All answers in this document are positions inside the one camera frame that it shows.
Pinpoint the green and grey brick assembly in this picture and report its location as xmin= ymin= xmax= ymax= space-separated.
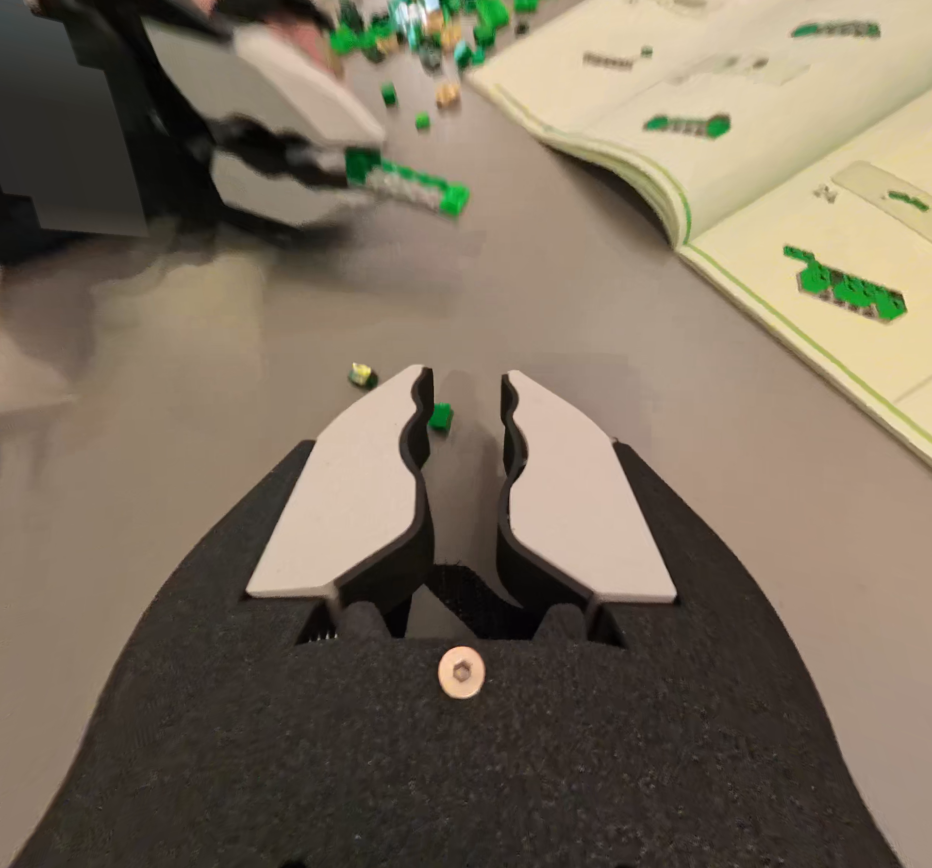
xmin=344 ymin=146 xmax=470 ymax=218

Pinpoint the pale instruction booklet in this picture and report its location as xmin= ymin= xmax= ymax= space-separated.
xmin=466 ymin=0 xmax=932 ymax=467

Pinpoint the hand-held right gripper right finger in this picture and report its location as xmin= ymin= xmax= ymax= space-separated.
xmin=498 ymin=370 xmax=679 ymax=639

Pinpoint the grey desk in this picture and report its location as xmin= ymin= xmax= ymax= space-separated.
xmin=0 ymin=0 xmax=932 ymax=833

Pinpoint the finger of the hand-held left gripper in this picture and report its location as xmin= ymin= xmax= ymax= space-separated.
xmin=209 ymin=147 xmax=380 ymax=230
xmin=142 ymin=20 xmax=387 ymax=163

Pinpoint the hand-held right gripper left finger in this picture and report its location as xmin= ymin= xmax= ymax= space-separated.
xmin=245 ymin=363 xmax=436 ymax=639

